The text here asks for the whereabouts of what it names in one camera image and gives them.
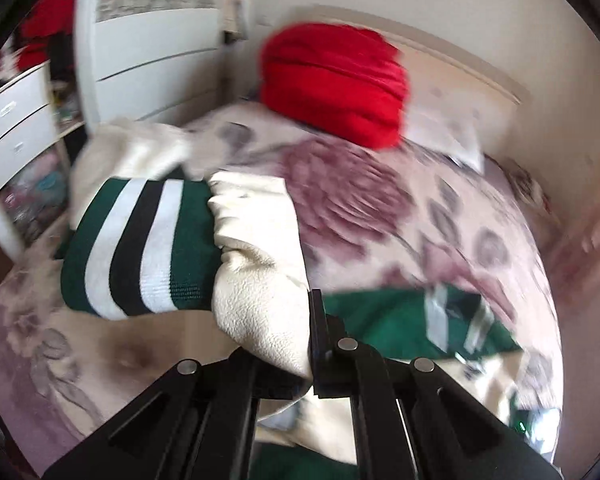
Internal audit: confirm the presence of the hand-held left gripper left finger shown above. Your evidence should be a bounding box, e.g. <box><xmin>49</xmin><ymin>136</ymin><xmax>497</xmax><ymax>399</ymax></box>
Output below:
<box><xmin>42</xmin><ymin>347</ymin><xmax>312</xmax><ymax>480</ymax></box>

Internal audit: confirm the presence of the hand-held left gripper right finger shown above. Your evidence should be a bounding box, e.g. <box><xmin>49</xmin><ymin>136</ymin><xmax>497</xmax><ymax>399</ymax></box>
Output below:
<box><xmin>307</xmin><ymin>289</ymin><xmax>564</xmax><ymax>480</ymax></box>

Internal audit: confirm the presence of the green and cream varsity jacket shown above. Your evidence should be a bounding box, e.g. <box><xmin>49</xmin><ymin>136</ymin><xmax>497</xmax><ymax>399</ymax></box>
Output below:
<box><xmin>60</xmin><ymin>117</ymin><xmax>531</xmax><ymax>480</ymax></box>

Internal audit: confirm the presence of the pile of colourful clothes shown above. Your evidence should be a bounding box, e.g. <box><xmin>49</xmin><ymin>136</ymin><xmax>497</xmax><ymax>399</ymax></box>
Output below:
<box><xmin>0</xmin><ymin>142</ymin><xmax>73</xmax><ymax>246</ymax></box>

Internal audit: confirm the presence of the red clothes pile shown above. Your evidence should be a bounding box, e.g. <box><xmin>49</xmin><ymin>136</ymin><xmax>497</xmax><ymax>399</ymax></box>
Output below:
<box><xmin>17</xmin><ymin>0</ymin><xmax>81</xmax><ymax>68</ymax></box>

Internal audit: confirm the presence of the floral bed blanket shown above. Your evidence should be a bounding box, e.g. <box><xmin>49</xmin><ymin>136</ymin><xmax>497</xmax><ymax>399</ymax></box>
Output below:
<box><xmin>0</xmin><ymin>102</ymin><xmax>563</xmax><ymax>478</ymax></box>

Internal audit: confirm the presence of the white pillow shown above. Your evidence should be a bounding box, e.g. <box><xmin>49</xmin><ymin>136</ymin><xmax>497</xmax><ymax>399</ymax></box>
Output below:
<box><xmin>402</xmin><ymin>87</ymin><xmax>486</xmax><ymax>173</ymax></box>

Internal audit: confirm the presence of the red pillow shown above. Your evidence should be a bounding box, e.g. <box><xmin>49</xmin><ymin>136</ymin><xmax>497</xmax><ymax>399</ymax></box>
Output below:
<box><xmin>259</xmin><ymin>22</ymin><xmax>411</xmax><ymax>150</ymax></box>

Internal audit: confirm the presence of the white drawer chest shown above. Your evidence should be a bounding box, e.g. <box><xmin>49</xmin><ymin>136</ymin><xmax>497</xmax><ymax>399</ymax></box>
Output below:
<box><xmin>0</xmin><ymin>60</ymin><xmax>61</xmax><ymax>256</ymax></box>

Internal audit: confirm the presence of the white wardrobe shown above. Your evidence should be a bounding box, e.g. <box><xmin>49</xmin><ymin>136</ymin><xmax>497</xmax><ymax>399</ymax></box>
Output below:
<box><xmin>75</xmin><ymin>0</ymin><xmax>261</xmax><ymax>133</ymax></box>

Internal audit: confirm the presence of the cream headboard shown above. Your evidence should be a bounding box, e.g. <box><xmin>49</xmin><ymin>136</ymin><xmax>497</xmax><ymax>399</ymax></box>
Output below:
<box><xmin>285</xmin><ymin>4</ymin><xmax>531</xmax><ymax>111</ymax></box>

